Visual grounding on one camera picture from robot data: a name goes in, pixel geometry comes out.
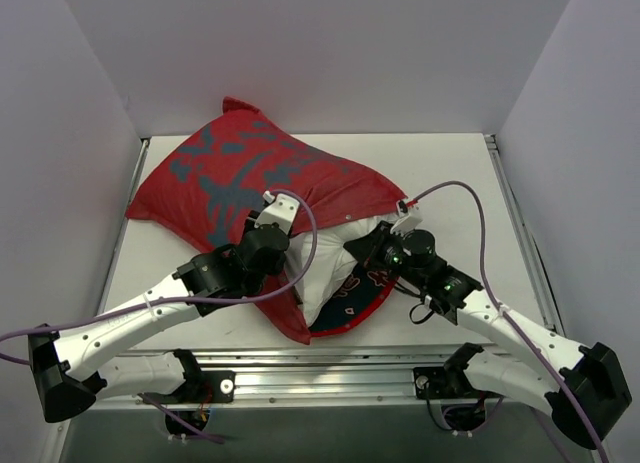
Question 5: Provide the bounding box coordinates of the white pillow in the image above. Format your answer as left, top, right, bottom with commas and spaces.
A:
295, 214, 399, 326

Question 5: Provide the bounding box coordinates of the red printed pillowcase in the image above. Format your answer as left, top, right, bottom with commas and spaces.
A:
126, 97, 406, 344

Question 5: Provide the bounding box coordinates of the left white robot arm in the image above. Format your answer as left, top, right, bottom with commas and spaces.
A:
28, 203, 297, 423

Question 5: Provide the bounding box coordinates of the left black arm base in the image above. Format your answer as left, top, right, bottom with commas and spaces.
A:
144, 369, 236, 404

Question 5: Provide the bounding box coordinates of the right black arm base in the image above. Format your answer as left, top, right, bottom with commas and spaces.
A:
412, 366, 481, 401

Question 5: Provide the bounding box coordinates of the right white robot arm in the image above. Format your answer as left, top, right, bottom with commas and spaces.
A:
343, 222, 632, 450

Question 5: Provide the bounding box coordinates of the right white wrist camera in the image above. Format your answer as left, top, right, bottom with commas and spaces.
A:
390, 200, 423, 235

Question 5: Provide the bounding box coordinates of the aluminium mounting rail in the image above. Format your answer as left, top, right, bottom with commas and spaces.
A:
98, 350, 519, 407

